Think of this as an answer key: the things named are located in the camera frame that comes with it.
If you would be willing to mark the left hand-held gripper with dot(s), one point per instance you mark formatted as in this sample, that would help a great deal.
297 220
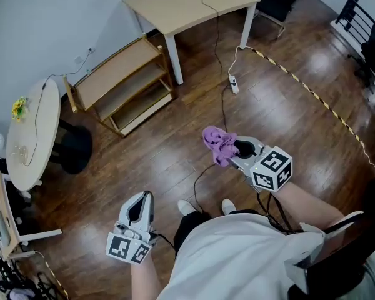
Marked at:
118 248

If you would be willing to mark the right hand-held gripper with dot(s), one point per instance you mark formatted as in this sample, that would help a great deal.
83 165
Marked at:
272 170

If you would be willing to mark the purple cloth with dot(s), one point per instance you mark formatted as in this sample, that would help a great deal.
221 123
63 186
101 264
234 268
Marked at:
220 145

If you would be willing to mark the wooden three-tier shelf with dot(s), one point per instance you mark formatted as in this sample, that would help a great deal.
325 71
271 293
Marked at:
118 73

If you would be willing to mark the person's left forearm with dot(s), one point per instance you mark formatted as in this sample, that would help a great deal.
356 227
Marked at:
145 280

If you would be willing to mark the person's right forearm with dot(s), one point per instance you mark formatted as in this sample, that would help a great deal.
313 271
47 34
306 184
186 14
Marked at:
309 205

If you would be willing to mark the person's black trousers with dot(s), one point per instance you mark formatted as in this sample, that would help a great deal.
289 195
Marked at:
190 227

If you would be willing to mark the white power strip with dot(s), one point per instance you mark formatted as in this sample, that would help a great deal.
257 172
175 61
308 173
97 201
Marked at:
234 84

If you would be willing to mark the long yellow black striped tape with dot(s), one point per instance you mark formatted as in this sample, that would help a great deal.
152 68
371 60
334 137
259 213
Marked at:
315 94

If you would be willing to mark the person's white shirt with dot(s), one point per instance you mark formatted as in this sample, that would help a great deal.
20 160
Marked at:
231 255

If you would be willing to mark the short yellow black striped tape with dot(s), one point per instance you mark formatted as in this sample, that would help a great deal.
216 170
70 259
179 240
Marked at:
56 278

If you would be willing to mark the round gold lamp base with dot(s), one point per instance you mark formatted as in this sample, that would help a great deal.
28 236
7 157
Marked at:
21 154

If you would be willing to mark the round beige table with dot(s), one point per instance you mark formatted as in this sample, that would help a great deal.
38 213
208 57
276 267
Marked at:
31 136

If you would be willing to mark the wooden desk with white legs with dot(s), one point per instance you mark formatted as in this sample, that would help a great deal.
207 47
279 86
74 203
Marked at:
3 217

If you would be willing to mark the yellow sunflower bouquet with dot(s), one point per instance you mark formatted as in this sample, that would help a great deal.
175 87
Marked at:
20 108

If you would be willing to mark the rectangular beige desk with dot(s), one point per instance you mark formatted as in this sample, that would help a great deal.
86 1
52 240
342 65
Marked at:
187 5

